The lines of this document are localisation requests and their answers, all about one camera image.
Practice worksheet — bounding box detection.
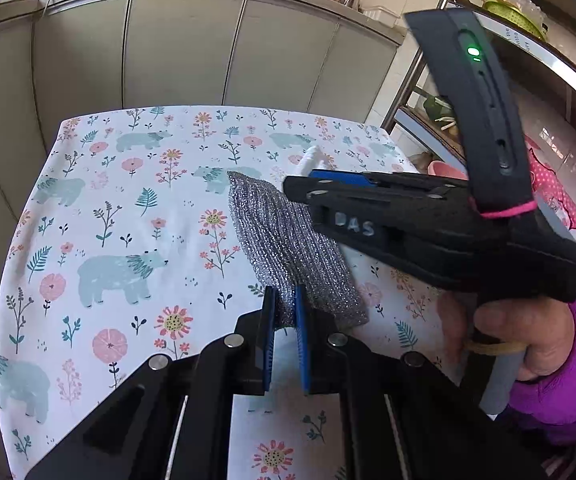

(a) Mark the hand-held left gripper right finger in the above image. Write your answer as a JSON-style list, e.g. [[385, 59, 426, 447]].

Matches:
[[294, 284, 549, 480]]

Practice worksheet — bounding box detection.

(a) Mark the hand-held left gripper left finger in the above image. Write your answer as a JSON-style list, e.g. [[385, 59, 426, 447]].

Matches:
[[25, 286, 276, 480]]

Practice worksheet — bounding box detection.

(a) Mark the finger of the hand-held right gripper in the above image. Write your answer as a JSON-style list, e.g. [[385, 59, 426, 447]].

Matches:
[[283, 176, 475, 266], [309, 169, 469, 193]]

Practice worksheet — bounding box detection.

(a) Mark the white tissue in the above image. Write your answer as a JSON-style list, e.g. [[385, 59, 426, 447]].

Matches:
[[300, 145, 340, 172]]

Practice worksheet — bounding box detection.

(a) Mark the silver scouring cloth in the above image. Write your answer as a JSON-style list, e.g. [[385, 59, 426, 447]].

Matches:
[[227, 170, 370, 333]]

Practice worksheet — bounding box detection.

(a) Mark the pink plastic bucket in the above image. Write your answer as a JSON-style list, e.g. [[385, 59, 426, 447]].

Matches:
[[427, 160, 469, 182]]

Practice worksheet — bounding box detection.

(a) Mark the person's right hand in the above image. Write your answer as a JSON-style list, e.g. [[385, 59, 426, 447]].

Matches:
[[440, 290, 576, 383]]

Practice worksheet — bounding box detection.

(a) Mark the pink dotted cloth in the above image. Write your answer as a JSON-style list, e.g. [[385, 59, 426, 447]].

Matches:
[[523, 135, 576, 242]]

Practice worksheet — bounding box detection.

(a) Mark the white plastic container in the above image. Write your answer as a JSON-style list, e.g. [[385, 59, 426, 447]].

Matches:
[[363, 4, 400, 27]]

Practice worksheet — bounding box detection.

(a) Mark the metal kitchen shelf rack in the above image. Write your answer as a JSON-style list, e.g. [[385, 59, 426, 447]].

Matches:
[[382, 0, 576, 188]]

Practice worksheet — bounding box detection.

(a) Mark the pale green kitchen cabinet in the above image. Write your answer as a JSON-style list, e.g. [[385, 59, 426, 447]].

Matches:
[[0, 0, 410, 313]]

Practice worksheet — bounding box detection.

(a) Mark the floral bear printed tablecloth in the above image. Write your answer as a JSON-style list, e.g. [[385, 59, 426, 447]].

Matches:
[[0, 105, 496, 480]]

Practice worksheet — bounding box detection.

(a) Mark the green plastic colander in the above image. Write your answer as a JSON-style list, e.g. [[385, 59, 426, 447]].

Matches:
[[483, 0, 550, 42]]

